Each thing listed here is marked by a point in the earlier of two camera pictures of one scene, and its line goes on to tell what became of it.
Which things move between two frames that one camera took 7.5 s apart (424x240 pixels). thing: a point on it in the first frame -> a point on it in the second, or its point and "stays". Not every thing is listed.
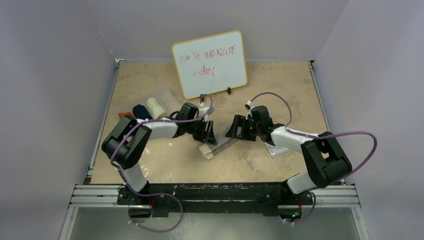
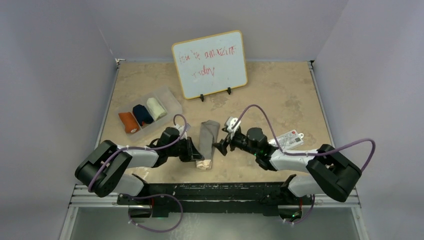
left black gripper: [205, 136] -> [191, 154]
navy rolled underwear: [140, 112] stays
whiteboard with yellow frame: [211, 64] stays
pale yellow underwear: [156, 110] stays
